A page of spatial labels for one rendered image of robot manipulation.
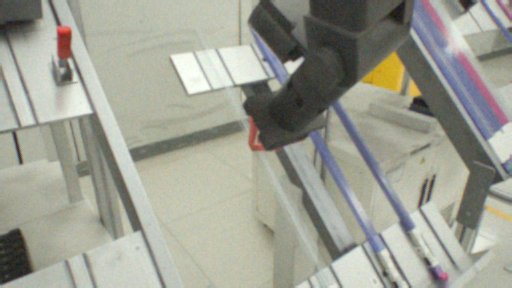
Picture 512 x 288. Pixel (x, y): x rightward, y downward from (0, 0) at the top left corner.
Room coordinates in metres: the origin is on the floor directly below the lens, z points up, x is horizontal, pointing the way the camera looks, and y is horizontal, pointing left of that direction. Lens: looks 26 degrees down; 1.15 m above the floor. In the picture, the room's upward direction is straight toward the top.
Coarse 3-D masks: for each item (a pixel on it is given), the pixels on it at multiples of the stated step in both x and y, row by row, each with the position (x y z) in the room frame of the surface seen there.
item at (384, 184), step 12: (336, 108) 0.60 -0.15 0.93; (348, 120) 0.58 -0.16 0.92; (348, 132) 0.57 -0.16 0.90; (360, 144) 0.55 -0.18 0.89; (372, 156) 0.54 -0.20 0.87; (372, 168) 0.53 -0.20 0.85; (384, 180) 0.51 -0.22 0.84; (384, 192) 0.50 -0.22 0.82; (396, 204) 0.48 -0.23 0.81; (408, 216) 0.48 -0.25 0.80; (408, 228) 0.46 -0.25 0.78
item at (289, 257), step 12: (288, 180) 0.55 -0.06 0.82; (288, 192) 0.53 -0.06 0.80; (300, 192) 0.52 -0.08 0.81; (276, 204) 0.56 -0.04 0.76; (300, 204) 0.52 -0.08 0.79; (276, 216) 0.56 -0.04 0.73; (300, 216) 0.52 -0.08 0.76; (276, 228) 0.56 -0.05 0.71; (288, 228) 0.53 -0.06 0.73; (312, 228) 0.54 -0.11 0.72; (276, 240) 0.56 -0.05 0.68; (288, 240) 0.53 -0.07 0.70; (276, 252) 0.55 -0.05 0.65; (288, 252) 0.53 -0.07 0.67; (300, 252) 0.52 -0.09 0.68; (276, 264) 0.55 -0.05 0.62; (288, 264) 0.53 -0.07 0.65; (300, 264) 0.53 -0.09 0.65; (276, 276) 0.55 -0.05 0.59; (288, 276) 0.52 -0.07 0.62; (300, 276) 0.53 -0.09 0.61
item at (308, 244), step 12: (204, 36) 0.59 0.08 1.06; (204, 48) 0.57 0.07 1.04; (216, 60) 0.56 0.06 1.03; (216, 72) 0.54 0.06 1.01; (228, 84) 0.53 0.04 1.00; (228, 96) 0.52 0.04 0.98; (240, 108) 0.51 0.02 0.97; (240, 120) 0.49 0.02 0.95; (264, 156) 0.46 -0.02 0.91; (264, 168) 0.45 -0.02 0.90; (276, 180) 0.44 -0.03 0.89; (276, 192) 0.43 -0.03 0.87; (288, 204) 0.41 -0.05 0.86; (288, 216) 0.41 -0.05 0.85; (300, 228) 0.39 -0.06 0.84; (300, 240) 0.39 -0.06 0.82; (312, 240) 0.38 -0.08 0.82; (312, 252) 0.37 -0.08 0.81; (312, 264) 0.37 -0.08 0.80; (324, 264) 0.36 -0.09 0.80; (324, 276) 0.35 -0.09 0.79
